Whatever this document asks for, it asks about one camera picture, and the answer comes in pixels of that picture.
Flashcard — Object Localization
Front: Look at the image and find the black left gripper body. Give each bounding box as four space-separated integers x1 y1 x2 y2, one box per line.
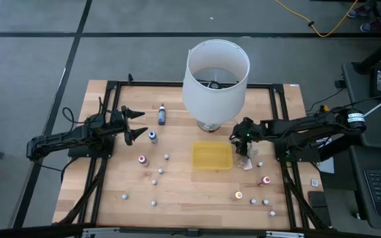
110 105 135 147

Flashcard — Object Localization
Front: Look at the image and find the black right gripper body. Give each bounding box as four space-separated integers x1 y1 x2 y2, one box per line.
229 116 263 143

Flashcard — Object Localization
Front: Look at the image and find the dark purple food coloring bottle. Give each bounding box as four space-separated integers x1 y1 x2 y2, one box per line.
157 103 167 126

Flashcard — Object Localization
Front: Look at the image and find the yellow translucent plastic bin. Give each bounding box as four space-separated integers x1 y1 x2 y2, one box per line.
191 141 233 171

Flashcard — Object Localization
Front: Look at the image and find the silver lamp with white shade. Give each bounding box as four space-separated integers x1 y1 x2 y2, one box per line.
181 39 251 134

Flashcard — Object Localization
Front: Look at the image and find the black rectangular pad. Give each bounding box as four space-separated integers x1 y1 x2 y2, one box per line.
308 190 332 227

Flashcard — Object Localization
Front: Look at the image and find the grey side table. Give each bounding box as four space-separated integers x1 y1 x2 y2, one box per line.
341 61 381 148

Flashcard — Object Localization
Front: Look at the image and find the black stand leg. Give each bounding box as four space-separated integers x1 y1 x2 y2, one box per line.
352 32 381 75

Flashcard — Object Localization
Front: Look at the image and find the person's shoe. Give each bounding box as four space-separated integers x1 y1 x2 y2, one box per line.
347 5 372 19
360 19 381 33

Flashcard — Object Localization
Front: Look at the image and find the silver front rail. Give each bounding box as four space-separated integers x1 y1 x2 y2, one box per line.
77 226 307 238

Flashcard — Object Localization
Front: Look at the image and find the yellow floor cable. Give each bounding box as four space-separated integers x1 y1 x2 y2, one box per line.
275 0 360 38

